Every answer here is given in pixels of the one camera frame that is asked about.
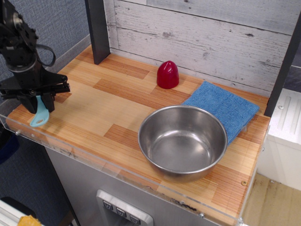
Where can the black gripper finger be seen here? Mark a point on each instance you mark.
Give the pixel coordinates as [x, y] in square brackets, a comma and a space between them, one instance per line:
[48, 100]
[30, 103]

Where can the dark grey right post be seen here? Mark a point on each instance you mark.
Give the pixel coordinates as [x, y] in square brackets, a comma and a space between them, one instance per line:
[284, 70]

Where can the light blue dish brush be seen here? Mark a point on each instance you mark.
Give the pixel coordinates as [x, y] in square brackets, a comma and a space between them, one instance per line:
[42, 115]

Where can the silver button panel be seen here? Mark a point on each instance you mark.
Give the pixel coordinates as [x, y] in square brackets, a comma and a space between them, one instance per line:
[117, 212]

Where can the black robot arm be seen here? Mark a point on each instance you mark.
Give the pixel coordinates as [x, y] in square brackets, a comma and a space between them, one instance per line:
[18, 42]

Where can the stainless steel bowl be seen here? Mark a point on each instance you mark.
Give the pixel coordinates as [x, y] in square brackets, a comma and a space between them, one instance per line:
[181, 142]

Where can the dark grey vertical post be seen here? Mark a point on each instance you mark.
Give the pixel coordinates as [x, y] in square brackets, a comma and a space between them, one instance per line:
[97, 29]

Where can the grey metal cabinet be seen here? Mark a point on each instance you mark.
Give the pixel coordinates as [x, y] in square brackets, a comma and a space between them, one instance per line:
[81, 184]

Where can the clear acrylic table guard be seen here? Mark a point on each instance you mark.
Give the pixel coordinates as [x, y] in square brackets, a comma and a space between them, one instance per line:
[97, 122]

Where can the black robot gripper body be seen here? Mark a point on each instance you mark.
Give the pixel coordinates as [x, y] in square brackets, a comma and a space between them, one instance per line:
[36, 81]

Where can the red egg-shaped plastic object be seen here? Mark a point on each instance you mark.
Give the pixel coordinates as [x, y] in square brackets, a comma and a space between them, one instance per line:
[168, 75]

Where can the blue microfiber cloth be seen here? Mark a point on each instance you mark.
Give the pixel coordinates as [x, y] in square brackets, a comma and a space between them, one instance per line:
[232, 111]

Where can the yellow and black object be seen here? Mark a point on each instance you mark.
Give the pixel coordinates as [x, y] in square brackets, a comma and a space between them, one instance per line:
[28, 221]

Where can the white ribbed appliance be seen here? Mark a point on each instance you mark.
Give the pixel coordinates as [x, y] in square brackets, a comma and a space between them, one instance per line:
[280, 159]

